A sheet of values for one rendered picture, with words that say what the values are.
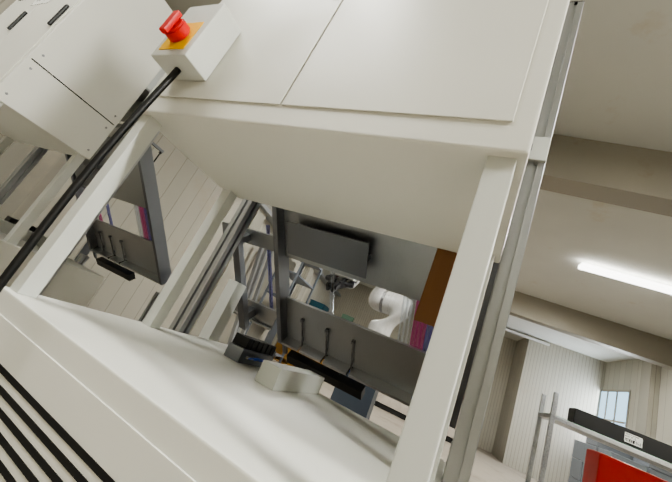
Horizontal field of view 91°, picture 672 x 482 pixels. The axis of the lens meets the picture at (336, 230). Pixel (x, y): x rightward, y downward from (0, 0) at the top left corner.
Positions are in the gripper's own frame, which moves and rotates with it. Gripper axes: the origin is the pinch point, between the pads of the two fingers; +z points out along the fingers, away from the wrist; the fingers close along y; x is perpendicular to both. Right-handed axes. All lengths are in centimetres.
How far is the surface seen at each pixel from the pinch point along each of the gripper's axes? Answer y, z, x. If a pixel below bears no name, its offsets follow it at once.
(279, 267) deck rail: -19.0, 6.6, -3.0
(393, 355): 25.7, -0.4, 17.0
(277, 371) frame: 14, 48, -1
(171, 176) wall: -315, -156, 13
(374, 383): 21.2, -0.2, 30.3
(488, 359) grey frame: 51, 32, -12
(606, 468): 81, 11, 15
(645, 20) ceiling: 88, -161, -135
